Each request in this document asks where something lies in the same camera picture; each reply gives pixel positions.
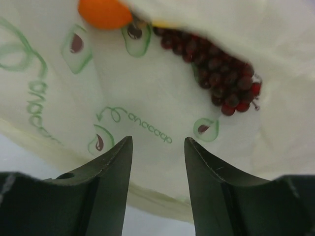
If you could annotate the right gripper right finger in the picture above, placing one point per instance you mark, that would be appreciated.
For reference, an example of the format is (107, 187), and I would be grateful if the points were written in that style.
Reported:
(227, 201)

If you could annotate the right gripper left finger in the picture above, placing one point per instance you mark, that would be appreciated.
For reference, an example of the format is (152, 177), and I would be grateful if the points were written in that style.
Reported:
(87, 201)

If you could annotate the pale yellow plastic bag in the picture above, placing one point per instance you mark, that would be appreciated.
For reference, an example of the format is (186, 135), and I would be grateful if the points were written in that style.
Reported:
(69, 92)

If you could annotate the orange fake tangerine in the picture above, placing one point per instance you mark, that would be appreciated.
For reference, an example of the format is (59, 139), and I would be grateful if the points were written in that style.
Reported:
(105, 14)

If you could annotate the dark red fake grapes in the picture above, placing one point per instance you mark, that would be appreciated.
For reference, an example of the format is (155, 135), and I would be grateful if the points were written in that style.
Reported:
(232, 83)

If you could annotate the small yellow fake fruit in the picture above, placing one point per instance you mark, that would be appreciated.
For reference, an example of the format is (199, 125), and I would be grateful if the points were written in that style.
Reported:
(161, 24)

